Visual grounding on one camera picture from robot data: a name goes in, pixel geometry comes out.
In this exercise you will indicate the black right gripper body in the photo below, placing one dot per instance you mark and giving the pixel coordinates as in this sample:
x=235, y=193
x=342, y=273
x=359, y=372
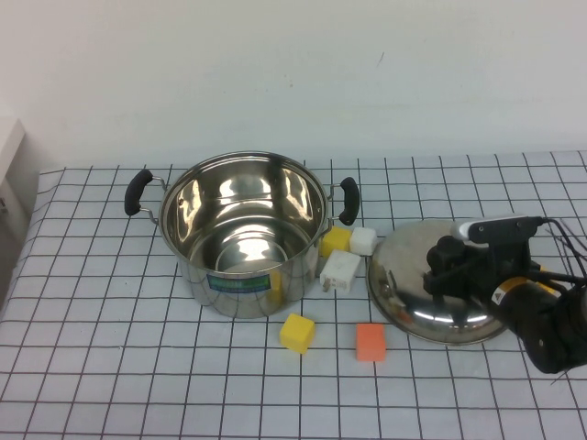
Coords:
x=506, y=261

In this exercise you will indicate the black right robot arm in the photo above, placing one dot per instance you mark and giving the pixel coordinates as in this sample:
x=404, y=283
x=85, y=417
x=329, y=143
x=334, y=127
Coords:
x=546, y=325

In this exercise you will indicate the white black checked tablecloth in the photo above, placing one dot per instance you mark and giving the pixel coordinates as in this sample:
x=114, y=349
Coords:
x=137, y=366

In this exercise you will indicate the yellow foam cube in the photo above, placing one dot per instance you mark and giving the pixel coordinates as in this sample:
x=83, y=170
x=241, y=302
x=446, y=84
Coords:
x=296, y=333
x=334, y=240

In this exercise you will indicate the white cabinet edge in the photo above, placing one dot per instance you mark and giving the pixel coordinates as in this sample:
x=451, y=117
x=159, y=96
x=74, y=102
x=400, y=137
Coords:
x=11, y=151

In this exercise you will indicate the steel pot lid black knob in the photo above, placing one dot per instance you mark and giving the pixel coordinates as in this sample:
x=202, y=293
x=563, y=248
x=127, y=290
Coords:
x=408, y=275

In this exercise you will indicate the white foam cube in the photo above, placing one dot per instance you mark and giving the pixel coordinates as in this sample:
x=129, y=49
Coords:
x=363, y=240

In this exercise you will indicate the orange foam block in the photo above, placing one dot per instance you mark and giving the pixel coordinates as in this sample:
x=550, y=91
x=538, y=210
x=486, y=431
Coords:
x=370, y=343

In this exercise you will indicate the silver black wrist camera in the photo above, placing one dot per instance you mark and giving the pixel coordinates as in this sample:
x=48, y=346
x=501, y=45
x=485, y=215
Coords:
x=500, y=227

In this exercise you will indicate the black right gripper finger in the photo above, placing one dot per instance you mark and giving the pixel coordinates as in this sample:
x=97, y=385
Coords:
x=458, y=279
x=465, y=247

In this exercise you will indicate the white power adapter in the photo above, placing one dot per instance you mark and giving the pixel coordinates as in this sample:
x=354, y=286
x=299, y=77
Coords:
x=340, y=269

